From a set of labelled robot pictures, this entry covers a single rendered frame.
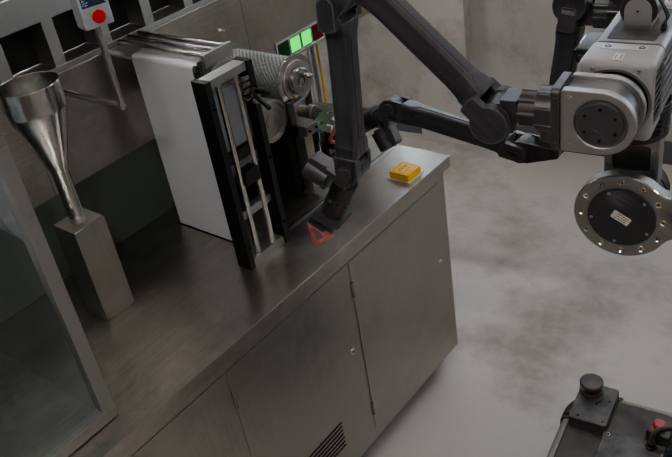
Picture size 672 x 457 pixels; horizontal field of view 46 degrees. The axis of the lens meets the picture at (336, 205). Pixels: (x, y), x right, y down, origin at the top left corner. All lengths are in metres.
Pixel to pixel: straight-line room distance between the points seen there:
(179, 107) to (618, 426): 1.55
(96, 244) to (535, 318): 1.85
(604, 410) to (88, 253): 1.52
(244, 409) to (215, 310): 0.26
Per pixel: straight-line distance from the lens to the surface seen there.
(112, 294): 2.09
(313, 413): 2.33
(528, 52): 4.19
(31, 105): 1.83
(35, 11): 2.14
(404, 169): 2.41
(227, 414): 2.04
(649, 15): 1.63
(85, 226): 1.99
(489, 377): 3.00
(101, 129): 2.28
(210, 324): 1.98
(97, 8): 1.85
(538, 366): 3.04
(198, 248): 2.27
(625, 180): 1.72
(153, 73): 2.15
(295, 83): 2.27
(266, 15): 2.67
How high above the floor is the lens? 2.11
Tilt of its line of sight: 31 degrees down
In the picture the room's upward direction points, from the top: 10 degrees counter-clockwise
